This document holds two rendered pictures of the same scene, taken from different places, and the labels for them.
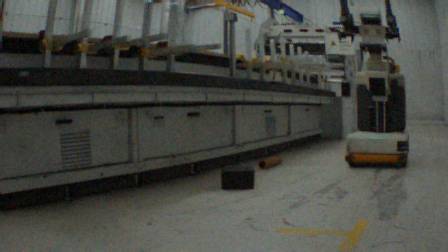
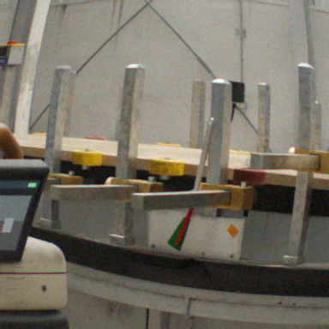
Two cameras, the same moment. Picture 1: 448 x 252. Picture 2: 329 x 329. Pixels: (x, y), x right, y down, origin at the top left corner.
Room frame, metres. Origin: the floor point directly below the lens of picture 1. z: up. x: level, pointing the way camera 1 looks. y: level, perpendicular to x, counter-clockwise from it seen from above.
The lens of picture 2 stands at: (3.77, -2.88, 1.03)
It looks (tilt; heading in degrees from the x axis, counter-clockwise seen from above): 3 degrees down; 95
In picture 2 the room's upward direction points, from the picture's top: 4 degrees clockwise
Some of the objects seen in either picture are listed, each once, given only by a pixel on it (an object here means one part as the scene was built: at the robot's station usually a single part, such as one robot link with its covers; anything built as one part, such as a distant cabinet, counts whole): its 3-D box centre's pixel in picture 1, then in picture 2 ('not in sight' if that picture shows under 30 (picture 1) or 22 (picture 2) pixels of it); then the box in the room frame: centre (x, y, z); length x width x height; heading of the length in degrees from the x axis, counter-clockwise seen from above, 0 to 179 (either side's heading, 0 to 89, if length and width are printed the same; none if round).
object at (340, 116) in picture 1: (308, 76); not in sight; (6.23, -1.33, 0.95); 1.65 x 0.70 x 1.90; 59
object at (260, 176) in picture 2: not in sight; (248, 192); (3.75, -0.41, 0.85); 0.08 x 0.08 x 0.11
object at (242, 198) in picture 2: not in sight; (224, 196); (3.70, -0.46, 0.85); 0.14 x 0.06 x 0.05; 149
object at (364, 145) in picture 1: (380, 145); not in sight; (3.15, -1.41, 0.16); 0.67 x 0.64 x 0.25; 149
